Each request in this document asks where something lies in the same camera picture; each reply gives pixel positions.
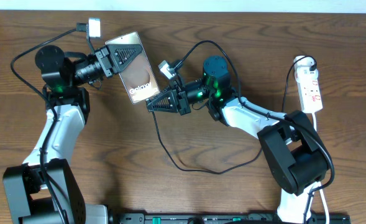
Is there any Galaxy S25 Ultra smartphone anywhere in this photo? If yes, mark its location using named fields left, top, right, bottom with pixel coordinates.
left=106, top=31, right=160, bottom=104

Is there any black charger cable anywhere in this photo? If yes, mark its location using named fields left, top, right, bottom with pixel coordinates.
left=150, top=55, right=318, bottom=175

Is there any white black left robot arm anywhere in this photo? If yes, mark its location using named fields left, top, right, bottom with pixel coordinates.
left=2, top=44, right=144, bottom=223

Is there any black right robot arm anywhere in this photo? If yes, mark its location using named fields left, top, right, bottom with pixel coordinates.
left=147, top=55, right=335, bottom=223

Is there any white power strip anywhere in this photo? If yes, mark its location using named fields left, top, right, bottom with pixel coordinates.
left=293, top=55, right=323, bottom=113

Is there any white power strip cord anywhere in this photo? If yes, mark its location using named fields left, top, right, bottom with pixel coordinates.
left=311, top=112, right=331, bottom=224

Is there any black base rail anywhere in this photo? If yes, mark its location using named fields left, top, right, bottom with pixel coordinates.
left=108, top=212, right=351, bottom=224

